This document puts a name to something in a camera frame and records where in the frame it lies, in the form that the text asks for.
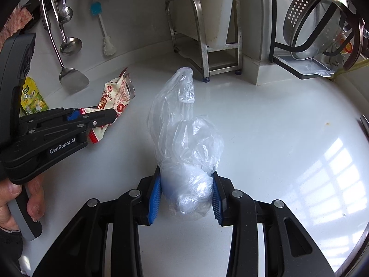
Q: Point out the stainless steel board rack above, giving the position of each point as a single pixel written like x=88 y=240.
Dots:
x=203 y=57

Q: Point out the small metal ladle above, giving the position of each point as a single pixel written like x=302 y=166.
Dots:
x=65 y=14

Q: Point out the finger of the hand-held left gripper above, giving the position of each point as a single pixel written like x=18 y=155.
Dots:
x=105 y=117
x=72 y=115

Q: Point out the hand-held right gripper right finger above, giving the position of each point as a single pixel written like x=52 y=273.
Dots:
x=216 y=205

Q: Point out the person's left hand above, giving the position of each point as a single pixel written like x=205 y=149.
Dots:
x=8 y=216

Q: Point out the white cutting board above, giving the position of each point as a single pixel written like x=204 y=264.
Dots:
x=222 y=11

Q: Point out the black dish rack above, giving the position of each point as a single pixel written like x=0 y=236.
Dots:
x=272 y=20

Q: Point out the person's left forearm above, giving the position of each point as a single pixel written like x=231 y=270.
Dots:
x=8 y=251

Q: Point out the green and yellow carton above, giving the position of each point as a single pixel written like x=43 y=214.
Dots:
x=34 y=98

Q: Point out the pink fuzzy cloth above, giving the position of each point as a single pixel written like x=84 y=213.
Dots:
x=18 y=18

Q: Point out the metal spatula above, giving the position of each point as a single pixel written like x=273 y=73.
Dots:
x=73 y=79

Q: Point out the clear plastic bag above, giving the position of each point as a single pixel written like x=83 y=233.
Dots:
x=184 y=138

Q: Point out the red and white snack wrapper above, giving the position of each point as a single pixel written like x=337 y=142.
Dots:
x=115 y=95

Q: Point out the grey drip tray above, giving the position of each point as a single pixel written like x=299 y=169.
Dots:
x=299 y=65

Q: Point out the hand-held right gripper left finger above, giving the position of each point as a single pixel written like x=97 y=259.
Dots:
x=155 y=202

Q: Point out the white brush with blue collar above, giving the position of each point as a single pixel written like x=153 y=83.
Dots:
x=109 y=47

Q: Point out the stainless steel colander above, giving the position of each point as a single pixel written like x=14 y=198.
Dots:
x=299 y=14

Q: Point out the dark rimmed pan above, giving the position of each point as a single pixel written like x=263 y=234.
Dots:
x=360 y=43

